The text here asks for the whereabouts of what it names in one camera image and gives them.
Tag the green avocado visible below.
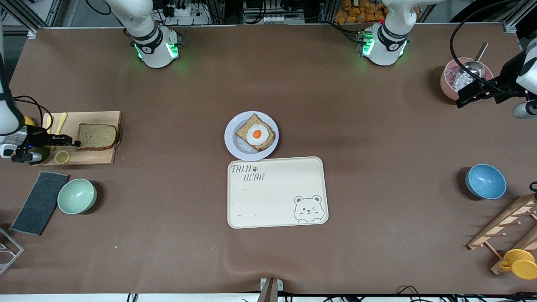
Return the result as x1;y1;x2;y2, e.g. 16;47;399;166
29;146;51;166

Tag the basket of orange buns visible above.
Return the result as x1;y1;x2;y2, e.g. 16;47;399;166
334;0;421;24

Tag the wooden cutting board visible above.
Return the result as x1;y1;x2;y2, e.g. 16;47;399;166
37;111;123;167

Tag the pink bowl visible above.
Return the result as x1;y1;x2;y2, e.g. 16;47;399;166
440;57;495;102

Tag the dark grey cloth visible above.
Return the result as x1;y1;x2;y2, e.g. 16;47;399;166
9;171;70;236

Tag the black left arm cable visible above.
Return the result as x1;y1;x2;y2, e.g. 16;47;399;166
449;0;537;98

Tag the blue bowl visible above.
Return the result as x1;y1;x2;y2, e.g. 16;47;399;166
465;164;507;200

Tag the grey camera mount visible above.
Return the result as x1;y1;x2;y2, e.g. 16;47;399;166
257;277;284;302

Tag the white round plate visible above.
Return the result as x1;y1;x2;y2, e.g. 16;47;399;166
224;111;279;161

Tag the metal wire rack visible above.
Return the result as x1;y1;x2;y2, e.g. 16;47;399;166
0;226;25;276

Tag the clear ice cubes pile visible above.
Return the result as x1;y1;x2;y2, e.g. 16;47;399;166
445;66;477;91

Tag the wooden cup rack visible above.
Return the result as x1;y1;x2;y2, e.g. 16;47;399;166
467;194;537;275

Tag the fried egg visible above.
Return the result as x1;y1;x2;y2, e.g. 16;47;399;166
245;125;269;146

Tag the metal scoop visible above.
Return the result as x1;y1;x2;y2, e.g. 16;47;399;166
453;42;490;91

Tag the white power strip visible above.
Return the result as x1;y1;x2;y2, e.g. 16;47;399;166
242;14;305;24
166;3;210;26

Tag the mint green bowl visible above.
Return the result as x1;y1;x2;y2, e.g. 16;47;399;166
57;178;98;215

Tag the plain brown bread slice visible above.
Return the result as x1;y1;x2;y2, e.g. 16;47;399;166
76;123;117;151

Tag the cream bear print tray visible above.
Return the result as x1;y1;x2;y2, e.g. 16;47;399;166
227;156;329;229

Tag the yellow cup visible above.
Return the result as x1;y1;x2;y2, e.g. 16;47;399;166
499;249;537;281

